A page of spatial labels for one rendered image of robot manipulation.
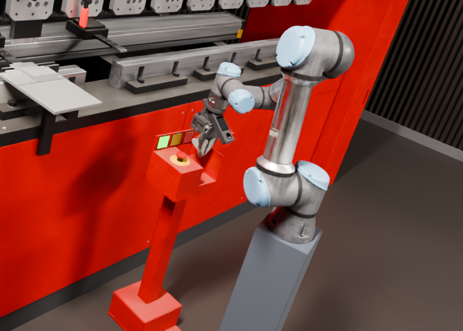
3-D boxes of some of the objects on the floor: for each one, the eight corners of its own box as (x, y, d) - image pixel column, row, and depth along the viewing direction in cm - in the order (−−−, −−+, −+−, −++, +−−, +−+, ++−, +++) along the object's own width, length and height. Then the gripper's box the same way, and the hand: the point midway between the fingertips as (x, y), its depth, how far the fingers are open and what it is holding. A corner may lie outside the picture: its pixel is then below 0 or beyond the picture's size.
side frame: (314, 193, 399) (478, -214, 297) (213, 132, 436) (327, -249, 335) (333, 183, 418) (492, -202, 316) (234, 125, 456) (348, -237, 354)
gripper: (215, 96, 224) (197, 145, 235) (198, 98, 218) (179, 149, 228) (231, 109, 220) (212, 158, 231) (214, 112, 214) (194, 163, 224)
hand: (202, 155), depth 227 cm, fingers closed
